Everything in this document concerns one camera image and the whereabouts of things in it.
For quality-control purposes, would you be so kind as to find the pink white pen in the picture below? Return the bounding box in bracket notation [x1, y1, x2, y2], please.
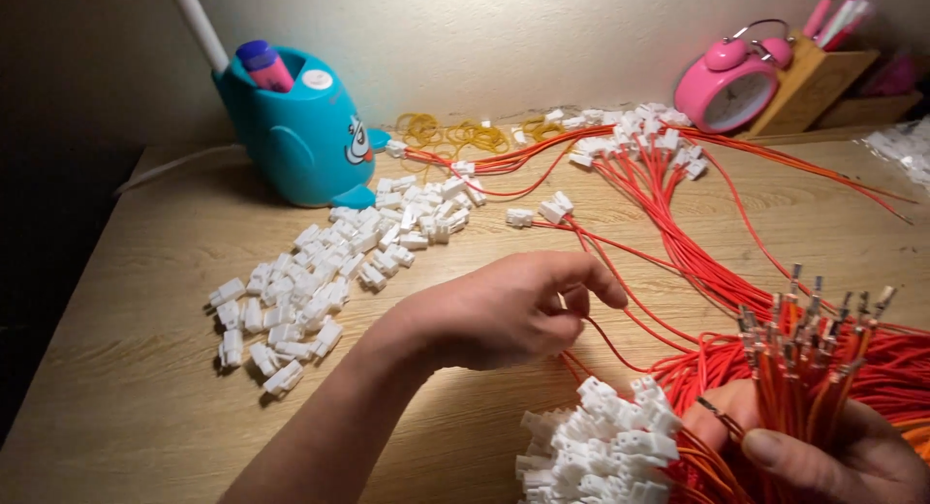
[817, 0, 873, 52]

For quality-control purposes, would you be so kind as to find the wooden pen holder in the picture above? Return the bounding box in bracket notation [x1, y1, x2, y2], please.
[741, 32, 881, 139]

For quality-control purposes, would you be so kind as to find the spread of red connector wires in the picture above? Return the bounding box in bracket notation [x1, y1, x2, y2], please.
[385, 103, 930, 345]

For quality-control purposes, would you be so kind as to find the heap of yellow rubber bands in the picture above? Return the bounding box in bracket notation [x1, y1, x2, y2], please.
[394, 112, 568, 165]

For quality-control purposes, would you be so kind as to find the person's right hand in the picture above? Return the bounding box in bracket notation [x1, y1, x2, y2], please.
[682, 379, 930, 504]

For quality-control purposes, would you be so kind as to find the clear bag of connectors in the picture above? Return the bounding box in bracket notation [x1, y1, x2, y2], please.
[863, 115, 930, 193]

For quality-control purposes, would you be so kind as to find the pile of white plastic connectors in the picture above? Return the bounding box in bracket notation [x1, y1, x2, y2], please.
[208, 173, 489, 399]

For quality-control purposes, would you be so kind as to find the wooden tray box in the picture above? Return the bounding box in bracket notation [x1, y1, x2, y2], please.
[814, 90, 925, 132]

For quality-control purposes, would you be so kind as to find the pink alarm clock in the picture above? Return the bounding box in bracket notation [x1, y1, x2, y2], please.
[673, 19, 795, 135]

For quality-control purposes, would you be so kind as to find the white lamp cable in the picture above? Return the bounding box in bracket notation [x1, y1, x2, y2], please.
[115, 144, 245, 198]

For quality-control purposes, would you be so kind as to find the pink object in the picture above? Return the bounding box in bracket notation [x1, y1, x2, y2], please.
[861, 52, 918, 98]

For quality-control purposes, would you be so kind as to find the bundle of red terminal wires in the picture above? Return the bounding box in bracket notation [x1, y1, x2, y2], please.
[514, 263, 930, 504]

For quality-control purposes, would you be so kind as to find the person's left hand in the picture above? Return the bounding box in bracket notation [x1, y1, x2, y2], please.
[392, 251, 630, 375]

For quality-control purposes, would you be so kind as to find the white lamp neck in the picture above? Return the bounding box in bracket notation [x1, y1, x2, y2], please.
[169, 0, 231, 75]

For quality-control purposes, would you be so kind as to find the single red wire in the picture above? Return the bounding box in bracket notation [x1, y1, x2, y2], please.
[556, 293, 702, 376]

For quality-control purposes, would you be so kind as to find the pink purple marker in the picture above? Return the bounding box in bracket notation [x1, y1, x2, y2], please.
[235, 40, 296, 94]

